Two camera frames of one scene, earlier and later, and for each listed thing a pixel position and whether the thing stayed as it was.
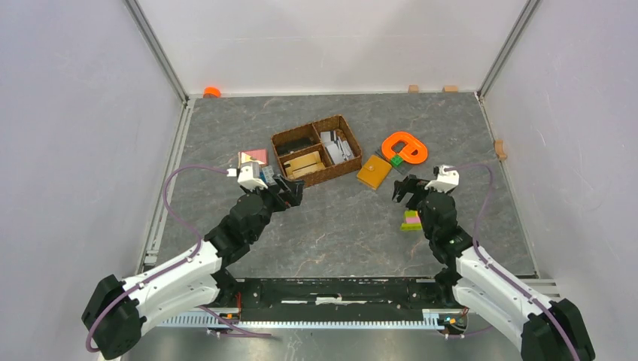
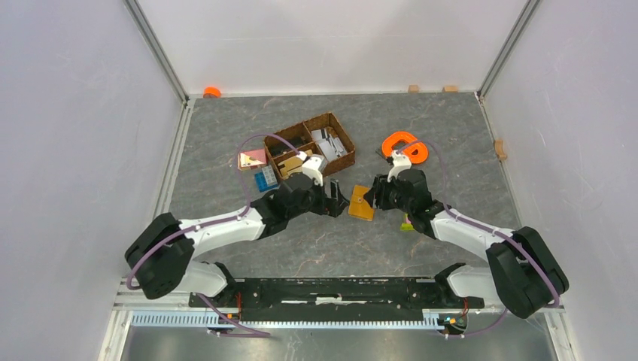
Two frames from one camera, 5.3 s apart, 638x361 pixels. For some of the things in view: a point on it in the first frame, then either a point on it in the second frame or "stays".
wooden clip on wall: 499,150 stays
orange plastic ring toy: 413,144 stays
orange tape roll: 212,90 stays
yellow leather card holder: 375,172 → 359,206
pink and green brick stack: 411,221 stays
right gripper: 412,185 → 381,186
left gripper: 292,198 → 332,205
